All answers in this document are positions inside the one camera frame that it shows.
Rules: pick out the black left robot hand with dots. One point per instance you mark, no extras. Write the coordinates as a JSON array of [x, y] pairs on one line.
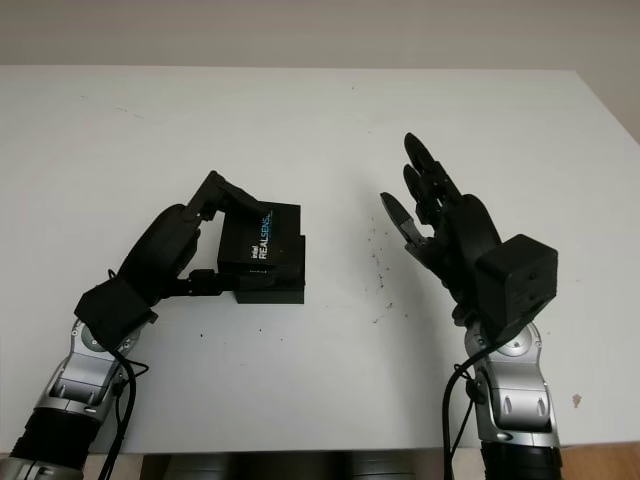
[[160, 250]]

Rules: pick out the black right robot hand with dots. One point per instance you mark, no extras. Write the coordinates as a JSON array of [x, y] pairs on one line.
[[470, 235]]

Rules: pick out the black Intel RealSense box lid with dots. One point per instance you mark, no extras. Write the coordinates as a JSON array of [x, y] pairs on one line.
[[270, 235]]

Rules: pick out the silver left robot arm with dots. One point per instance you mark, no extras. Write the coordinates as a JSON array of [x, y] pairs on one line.
[[75, 385]]

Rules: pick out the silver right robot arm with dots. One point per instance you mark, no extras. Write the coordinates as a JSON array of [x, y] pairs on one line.
[[515, 390]]

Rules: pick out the small tan floor scrap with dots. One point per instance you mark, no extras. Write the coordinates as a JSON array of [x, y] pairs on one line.
[[577, 400]]

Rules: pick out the dark robot torso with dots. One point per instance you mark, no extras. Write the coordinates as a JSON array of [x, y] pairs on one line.
[[310, 467]]

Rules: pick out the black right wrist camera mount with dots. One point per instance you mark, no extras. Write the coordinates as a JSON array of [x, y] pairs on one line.
[[520, 280]]

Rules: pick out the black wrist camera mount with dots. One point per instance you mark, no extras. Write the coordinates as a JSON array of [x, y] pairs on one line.
[[112, 315], [520, 280]]

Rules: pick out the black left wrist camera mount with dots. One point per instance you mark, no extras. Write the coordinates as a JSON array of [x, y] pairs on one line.
[[112, 315]]

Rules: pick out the black camera box base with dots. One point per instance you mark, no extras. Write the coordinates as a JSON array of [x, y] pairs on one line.
[[280, 290]]

